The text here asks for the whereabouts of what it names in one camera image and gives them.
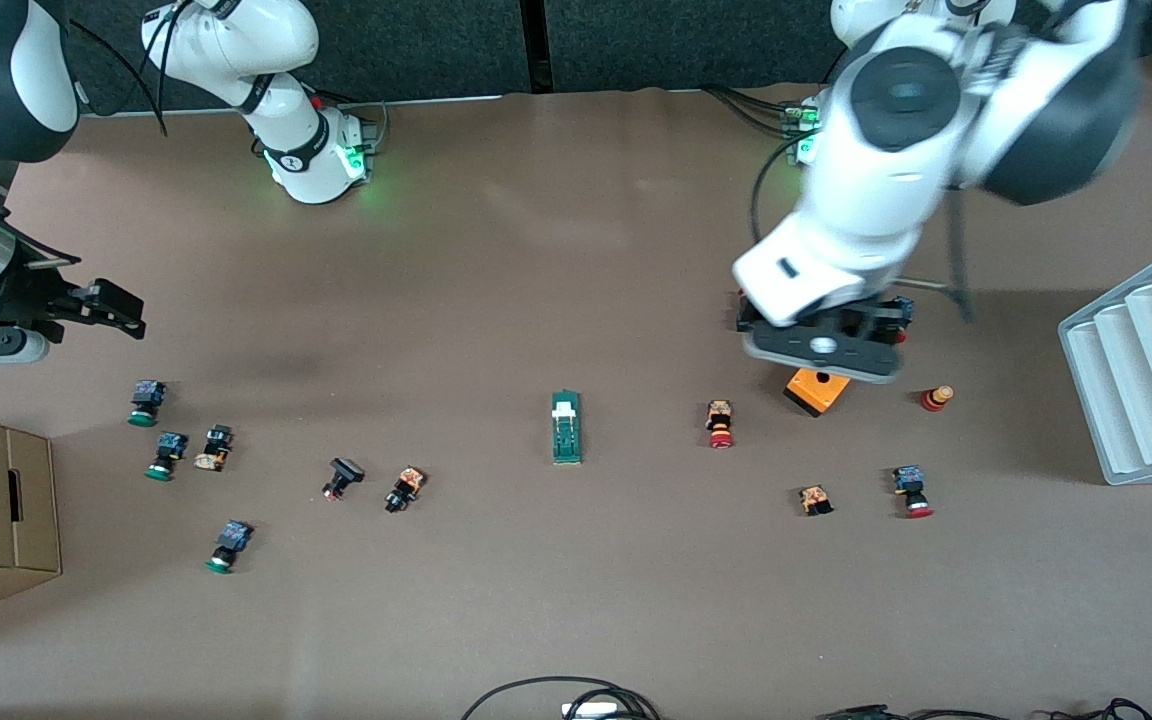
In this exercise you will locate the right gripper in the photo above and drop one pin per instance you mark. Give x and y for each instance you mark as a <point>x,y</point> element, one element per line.
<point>33,289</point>

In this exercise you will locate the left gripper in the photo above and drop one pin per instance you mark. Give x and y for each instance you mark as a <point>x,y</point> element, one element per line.
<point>871,322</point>

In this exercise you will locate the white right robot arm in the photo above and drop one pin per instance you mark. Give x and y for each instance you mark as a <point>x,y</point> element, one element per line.
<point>296,150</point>

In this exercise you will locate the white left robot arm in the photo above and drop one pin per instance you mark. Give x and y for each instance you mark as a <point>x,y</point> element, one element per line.
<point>896,180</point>

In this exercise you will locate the red button blue block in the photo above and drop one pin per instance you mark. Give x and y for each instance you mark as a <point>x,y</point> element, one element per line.
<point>908,480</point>
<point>904,306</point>

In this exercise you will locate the green push button blue block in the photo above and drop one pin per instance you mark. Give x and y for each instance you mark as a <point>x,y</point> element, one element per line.
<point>169,447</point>
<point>148,395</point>
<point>233,538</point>

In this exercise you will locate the red yellow mushroom button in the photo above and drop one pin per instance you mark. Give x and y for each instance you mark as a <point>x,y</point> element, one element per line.
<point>934,399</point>

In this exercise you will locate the red button orange block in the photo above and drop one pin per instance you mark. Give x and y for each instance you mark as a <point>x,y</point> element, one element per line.
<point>719,415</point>

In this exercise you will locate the small orange contact block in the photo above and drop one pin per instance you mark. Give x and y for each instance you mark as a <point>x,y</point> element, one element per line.
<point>815,498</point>

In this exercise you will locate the black square button red base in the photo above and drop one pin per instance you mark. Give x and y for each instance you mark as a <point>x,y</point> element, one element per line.
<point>344,472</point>

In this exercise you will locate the grey ridged tray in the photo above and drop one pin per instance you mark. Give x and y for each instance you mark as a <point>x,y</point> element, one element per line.
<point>1146,380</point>

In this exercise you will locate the black button orange block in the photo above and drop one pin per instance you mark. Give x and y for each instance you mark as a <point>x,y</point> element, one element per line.
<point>406,487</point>

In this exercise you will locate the orange button enclosure box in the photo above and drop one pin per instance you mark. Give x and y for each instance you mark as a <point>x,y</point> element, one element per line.
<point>816,395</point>

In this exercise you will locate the black vertical post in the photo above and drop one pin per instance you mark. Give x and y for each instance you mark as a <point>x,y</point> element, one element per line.
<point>534,45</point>

